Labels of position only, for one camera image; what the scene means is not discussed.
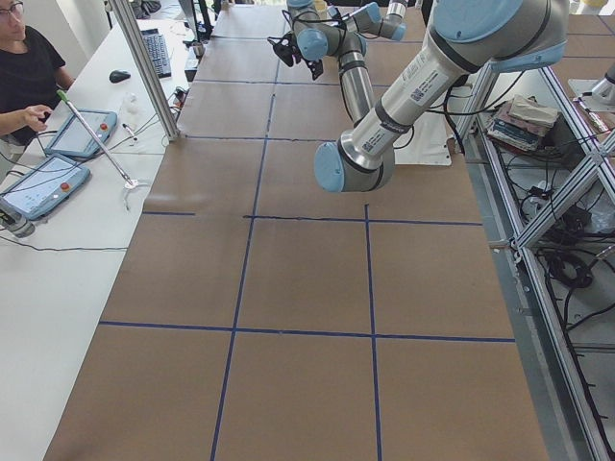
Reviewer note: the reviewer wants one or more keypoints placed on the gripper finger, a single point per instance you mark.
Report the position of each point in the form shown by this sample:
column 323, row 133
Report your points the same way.
column 316, row 69

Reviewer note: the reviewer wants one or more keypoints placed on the black keyboard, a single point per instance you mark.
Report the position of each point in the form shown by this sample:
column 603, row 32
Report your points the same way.
column 155, row 45

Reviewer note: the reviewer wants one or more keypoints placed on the black marker pen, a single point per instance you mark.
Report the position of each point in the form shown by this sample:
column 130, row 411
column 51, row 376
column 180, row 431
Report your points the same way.
column 130, row 131

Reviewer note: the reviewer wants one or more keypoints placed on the black computer mouse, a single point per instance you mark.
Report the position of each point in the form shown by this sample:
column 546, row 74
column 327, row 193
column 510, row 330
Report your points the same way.
column 117, row 76

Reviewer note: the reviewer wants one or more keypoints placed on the stack of books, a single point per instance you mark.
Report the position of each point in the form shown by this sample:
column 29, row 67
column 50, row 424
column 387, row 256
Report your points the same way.
column 522, row 123

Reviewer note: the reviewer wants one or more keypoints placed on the silver reacher grabber stick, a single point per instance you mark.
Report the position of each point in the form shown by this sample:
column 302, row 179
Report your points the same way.
column 130, row 183

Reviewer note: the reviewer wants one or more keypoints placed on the upper blue teach pendant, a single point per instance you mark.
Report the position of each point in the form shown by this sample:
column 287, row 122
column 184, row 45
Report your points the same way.
column 72, row 140

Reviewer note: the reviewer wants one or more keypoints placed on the blue teach pendant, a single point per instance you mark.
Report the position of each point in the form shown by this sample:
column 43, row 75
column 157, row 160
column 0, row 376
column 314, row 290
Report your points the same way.
column 46, row 186
column 72, row 140

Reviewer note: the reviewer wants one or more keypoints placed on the person in black shirt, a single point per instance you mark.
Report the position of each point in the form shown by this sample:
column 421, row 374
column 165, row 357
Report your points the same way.
column 32, row 73

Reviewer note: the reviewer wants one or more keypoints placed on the lower blue teach pendant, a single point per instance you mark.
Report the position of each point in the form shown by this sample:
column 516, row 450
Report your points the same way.
column 46, row 186

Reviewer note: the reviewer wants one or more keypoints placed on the clear water bottle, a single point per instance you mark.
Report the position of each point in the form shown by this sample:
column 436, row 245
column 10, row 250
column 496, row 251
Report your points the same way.
column 15, row 222

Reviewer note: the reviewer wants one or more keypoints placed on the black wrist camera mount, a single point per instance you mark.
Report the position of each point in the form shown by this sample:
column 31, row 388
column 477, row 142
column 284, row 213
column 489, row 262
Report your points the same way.
column 286, row 49

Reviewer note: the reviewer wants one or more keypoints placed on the aluminium frame post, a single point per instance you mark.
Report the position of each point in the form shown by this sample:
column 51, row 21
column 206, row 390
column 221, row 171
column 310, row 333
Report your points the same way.
column 159, row 99

